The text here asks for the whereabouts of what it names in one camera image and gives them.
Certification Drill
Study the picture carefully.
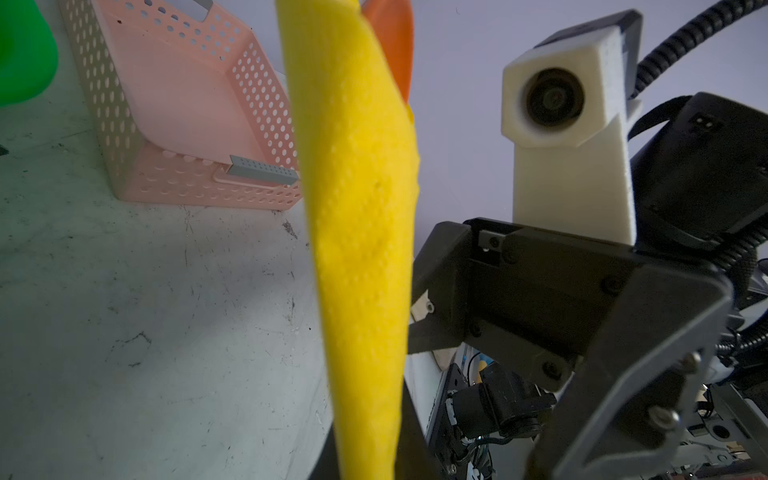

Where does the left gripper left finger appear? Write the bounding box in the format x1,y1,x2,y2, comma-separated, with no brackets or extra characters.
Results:
308,426,339,480

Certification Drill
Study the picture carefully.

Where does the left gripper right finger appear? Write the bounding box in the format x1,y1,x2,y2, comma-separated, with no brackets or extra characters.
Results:
394,382,440,480

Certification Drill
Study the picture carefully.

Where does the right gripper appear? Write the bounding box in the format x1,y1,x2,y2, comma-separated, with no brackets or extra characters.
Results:
408,218,733,479

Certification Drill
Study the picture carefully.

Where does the yellow paper napkin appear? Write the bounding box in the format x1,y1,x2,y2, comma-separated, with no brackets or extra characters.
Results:
276,1,419,479

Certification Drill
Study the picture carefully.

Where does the orange plastic spoon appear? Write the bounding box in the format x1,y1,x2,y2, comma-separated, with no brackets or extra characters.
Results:
362,0,414,103

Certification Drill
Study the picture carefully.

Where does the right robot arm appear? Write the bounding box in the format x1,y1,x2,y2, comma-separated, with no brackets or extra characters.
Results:
397,93,767,479

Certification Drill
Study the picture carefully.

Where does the pink plastic basket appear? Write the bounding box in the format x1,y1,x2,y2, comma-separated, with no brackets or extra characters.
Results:
59,0,302,211

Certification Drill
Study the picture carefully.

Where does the green plastic basket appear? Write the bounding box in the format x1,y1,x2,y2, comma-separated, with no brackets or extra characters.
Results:
1,0,59,107

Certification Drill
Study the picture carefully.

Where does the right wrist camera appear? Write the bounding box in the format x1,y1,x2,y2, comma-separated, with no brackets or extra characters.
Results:
501,9,643,246

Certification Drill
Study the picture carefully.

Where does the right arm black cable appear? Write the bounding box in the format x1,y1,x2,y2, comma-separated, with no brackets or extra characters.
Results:
629,0,768,100

